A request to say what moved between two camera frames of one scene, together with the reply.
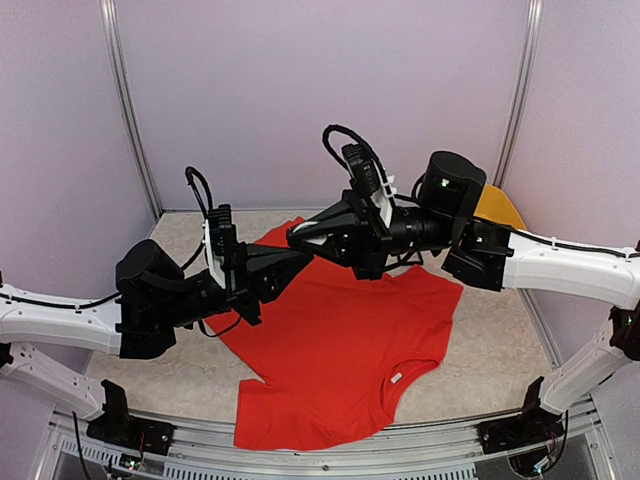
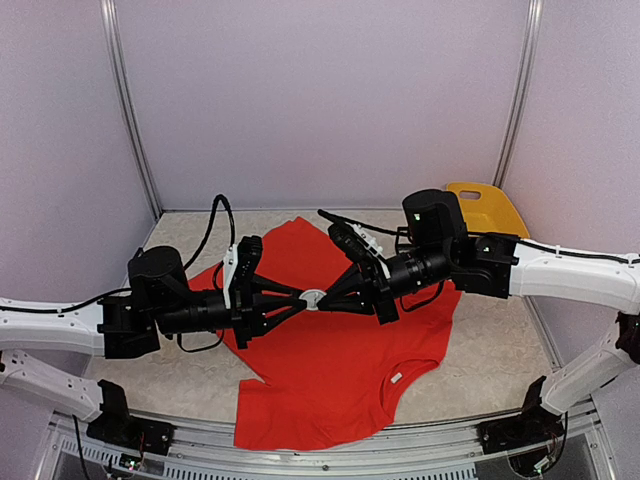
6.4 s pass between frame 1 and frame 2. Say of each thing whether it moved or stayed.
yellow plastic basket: stayed
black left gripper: moved
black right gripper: moved
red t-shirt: stayed
